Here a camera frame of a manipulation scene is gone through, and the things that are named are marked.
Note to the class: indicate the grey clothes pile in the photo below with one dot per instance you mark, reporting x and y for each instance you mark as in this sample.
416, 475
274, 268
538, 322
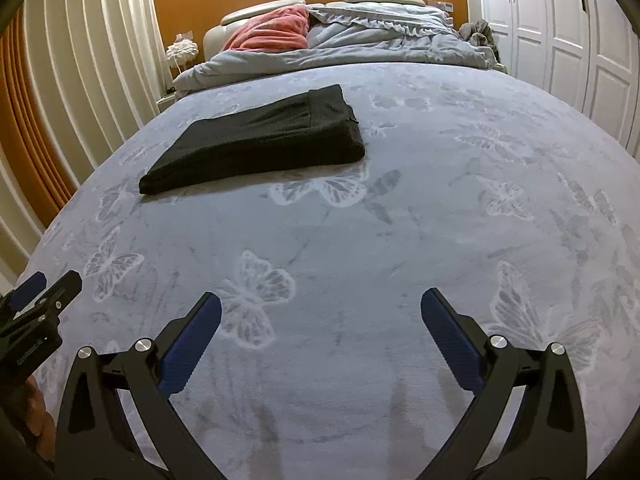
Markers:
477, 35

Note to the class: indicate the grey ruffled duvet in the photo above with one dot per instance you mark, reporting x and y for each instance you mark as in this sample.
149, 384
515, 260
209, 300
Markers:
380, 35

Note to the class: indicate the pink blanket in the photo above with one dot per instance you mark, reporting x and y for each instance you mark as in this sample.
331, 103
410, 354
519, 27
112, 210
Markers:
272, 32

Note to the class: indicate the black pants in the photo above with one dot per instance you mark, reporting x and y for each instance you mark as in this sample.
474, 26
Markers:
280, 135

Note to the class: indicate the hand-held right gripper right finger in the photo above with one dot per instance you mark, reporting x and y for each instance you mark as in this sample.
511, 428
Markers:
452, 345

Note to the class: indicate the white nightstand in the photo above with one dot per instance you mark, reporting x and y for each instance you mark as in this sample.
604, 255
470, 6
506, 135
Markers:
165, 102

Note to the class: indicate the grey butterfly blanket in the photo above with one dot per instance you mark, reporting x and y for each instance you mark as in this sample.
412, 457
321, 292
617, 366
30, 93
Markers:
350, 260

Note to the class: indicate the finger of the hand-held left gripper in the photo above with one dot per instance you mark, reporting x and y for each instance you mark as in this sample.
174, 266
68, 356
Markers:
67, 285
29, 286

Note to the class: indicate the white flower lamp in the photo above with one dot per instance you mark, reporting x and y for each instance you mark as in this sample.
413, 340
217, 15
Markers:
182, 52

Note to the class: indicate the white wardrobe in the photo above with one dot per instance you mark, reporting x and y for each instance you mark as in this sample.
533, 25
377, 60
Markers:
560, 25

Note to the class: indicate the cream pleated curtain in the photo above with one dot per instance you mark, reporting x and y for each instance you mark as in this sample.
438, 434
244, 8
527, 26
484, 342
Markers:
85, 60

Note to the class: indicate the wall switch plate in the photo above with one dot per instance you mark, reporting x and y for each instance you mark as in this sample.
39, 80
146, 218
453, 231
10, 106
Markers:
442, 6
184, 36

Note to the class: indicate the person's left hand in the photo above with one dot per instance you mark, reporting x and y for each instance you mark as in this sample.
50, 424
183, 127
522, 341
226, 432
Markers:
41, 415

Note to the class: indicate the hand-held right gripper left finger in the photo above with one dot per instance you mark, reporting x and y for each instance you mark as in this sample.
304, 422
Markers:
190, 345

